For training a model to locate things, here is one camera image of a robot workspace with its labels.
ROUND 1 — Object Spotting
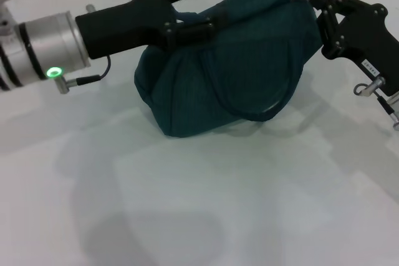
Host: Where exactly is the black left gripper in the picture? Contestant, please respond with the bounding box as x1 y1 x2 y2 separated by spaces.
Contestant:
75 0 224 60

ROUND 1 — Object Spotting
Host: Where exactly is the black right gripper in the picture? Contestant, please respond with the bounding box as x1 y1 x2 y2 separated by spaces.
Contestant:
308 0 399 95

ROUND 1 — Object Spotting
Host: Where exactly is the dark teal insulated bag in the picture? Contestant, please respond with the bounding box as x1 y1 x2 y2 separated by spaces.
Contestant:
133 0 322 138

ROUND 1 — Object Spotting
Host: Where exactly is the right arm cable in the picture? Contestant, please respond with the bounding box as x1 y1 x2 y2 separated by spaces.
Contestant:
353 77 399 130

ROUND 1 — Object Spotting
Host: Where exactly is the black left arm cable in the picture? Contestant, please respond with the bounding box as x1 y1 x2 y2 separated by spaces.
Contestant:
76 55 112 85

